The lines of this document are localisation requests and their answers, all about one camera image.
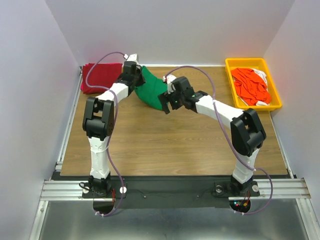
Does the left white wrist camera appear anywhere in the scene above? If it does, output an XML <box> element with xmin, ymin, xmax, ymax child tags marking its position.
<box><xmin>123</xmin><ymin>53</ymin><xmax>139</xmax><ymax>64</ymax></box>

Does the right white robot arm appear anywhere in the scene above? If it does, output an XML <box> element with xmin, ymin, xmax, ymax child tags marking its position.
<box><xmin>158</xmin><ymin>74</ymin><xmax>267</xmax><ymax>194</ymax></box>

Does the orange t shirt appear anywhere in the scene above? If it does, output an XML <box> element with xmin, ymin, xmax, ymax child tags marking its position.
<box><xmin>231</xmin><ymin>67</ymin><xmax>271</xmax><ymax>106</ymax></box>

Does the aluminium frame rail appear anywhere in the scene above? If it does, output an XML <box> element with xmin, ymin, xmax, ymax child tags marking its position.
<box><xmin>40</xmin><ymin>178</ymin><xmax>311</xmax><ymax>201</ymax></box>

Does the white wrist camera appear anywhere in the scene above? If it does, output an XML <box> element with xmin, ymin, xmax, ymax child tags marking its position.
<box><xmin>162</xmin><ymin>74</ymin><xmax>176</xmax><ymax>94</ymax></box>
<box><xmin>123</xmin><ymin>53</ymin><xmax>139</xmax><ymax>64</ymax></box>

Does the left side aluminium rail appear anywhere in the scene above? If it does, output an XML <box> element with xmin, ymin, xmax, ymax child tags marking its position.
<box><xmin>54</xmin><ymin>66</ymin><xmax>83</xmax><ymax>172</ymax></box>

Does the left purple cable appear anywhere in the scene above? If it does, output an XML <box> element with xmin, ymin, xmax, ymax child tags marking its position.
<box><xmin>85</xmin><ymin>51</ymin><xmax>129</xmax><ymax>218</ymax></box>

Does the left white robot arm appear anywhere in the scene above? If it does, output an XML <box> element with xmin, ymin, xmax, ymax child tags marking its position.
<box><xmin>82</xmin><ymin>60</ymin><xmax>145</xmax><ymax>198</ymax></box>

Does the right side aluminium rail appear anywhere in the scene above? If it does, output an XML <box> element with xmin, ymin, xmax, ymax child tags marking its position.
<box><xmin>270</xmin><ymin>114</ymin><xmax>296</xmax><ymax>179</ymax></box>

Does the white t shirt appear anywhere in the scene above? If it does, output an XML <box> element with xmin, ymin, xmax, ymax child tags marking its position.
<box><xmin>251</xmin><ymin>68</ymin><xmax>268</xmax><ymax>86</ymax></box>

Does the yellow plastic bin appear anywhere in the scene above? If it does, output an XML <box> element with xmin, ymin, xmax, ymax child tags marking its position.
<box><xmin>225</xmin><ymin>58</ymin><xmax>282</xmax><ymax>112</ymax></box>

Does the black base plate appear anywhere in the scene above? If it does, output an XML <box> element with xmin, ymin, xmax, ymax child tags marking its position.
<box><xmin>82</xmin><ymin>175</ymin><xmax>261</xmax><ymax>210</ymax></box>

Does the green t shirt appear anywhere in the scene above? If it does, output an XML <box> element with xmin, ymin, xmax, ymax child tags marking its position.
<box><xmin>134</xmin><ymin>66</ymin><xmax>167</xmax><ymax>111</ymax></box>

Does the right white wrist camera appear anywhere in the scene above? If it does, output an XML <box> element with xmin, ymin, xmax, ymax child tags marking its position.
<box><xmin>162</xmin><ymin>74</ymin><xmax>176</xmax><ymax>94</ymax></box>

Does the folded red t shirt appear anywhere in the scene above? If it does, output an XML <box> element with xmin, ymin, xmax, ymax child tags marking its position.
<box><xmin>82</xmin><ymin>63</ymin><xmax>123</xmax><ymax>95</ymax></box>

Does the folded pink t shirt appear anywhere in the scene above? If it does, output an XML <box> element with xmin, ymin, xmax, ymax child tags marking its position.
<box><xmin>80</xmin><ymin>80</ymin><xmax>84</xmax><ymax>93</ymax></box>

